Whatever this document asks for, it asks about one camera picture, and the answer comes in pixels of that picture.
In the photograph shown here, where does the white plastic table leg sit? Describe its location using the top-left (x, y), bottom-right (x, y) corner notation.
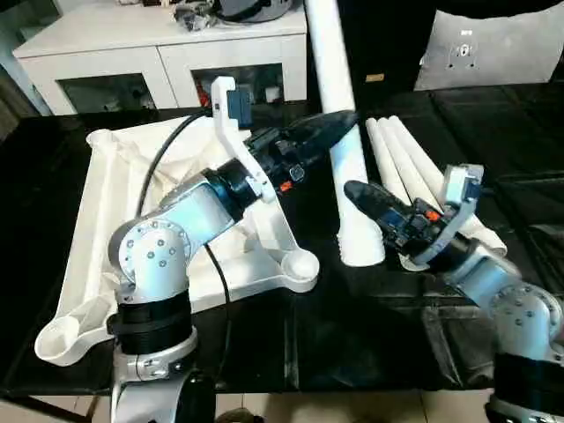
top-left (388, 115), bottom-right (508, 258)
top-left (303, 0), bottom-right (387, 267)
top-left (377, 115), bottom-right (455, 221)
top-left (365, 117), bottom-right (415, 270)

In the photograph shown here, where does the white plastic table top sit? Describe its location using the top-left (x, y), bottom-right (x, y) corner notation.
top-left (35, 113), bottom-right (321, 367)

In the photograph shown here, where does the black work mat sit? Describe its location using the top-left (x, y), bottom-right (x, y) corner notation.
top-left (0, 82), bottom-right (564, 394)

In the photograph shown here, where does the white cabinet with glass doors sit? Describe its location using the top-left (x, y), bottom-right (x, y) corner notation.
top-left (12, 4), bottom-right (310, 117)

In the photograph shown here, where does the black cabinet with gold label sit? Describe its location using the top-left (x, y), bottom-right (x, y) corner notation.
top-left (308, 0), bottom-right (446, 100)

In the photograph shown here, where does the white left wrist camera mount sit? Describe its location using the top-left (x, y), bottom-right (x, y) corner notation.
top-left (211, 77), bottom-right (272, 205)

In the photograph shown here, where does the dark clutter pile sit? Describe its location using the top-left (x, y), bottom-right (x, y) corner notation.
top-left (173, 0), bottom-right (219, 33)

